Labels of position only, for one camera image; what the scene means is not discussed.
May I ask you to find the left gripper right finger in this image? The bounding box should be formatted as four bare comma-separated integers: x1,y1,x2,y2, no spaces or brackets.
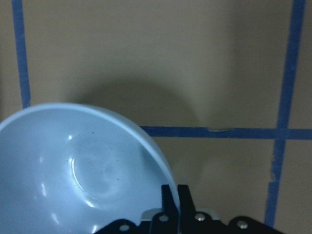
177,185,228,234

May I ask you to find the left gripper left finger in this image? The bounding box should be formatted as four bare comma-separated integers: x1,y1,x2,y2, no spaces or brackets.
149,185,179,234

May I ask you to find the blue bowl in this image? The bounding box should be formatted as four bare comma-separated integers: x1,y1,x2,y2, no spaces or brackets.
0,103,179,234

